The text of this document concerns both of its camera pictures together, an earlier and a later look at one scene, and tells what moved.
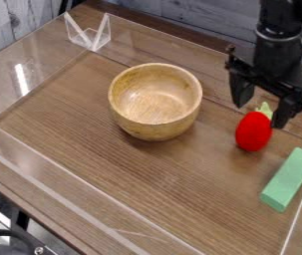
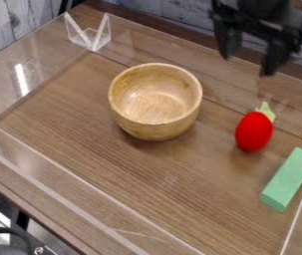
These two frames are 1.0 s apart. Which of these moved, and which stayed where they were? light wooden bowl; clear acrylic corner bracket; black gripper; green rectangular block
Moved: black gripper
Stayed: green rectangular block; light wooden bowl; clear acrylic corner bracket
